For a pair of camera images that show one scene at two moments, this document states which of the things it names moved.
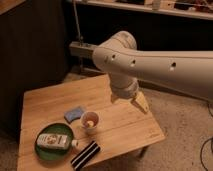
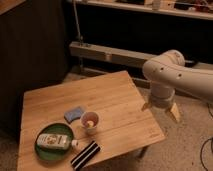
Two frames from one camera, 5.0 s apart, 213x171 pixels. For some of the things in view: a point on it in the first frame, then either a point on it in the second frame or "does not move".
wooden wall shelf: [202, 9] does not move
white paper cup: [90, 121] does not move
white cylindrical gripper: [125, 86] → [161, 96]
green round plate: [53, 154] does not move
